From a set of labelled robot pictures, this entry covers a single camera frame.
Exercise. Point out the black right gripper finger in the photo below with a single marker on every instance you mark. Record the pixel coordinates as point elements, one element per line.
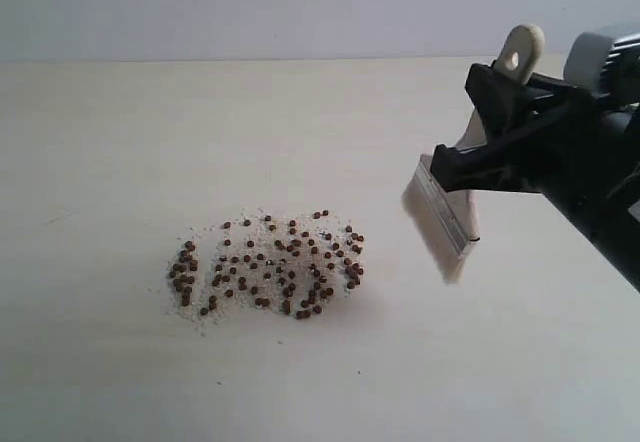
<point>508,163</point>
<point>504,105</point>

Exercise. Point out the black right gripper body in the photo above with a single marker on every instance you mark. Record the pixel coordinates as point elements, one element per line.
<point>584,160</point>

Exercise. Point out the white paint brush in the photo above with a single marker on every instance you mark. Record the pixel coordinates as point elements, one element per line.
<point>447,221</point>

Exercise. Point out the pile of brown pellets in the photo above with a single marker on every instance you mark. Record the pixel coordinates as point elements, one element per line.
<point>256,264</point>

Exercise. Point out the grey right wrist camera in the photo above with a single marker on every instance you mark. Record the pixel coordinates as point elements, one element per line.
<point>595,53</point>

